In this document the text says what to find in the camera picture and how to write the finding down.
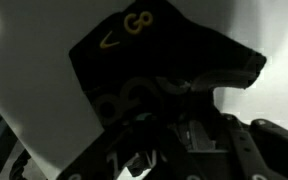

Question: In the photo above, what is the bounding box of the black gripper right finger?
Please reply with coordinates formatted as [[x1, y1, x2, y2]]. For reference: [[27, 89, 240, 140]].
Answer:
[[216, 113, 288, 180]]

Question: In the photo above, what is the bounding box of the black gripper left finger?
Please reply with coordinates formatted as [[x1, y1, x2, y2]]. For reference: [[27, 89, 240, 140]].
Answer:
[[57, 125, 142, 180]]

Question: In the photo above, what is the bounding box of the black glove with GO print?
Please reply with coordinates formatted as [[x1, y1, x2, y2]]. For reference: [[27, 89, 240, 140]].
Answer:
[[68, 0, 268, 151]]

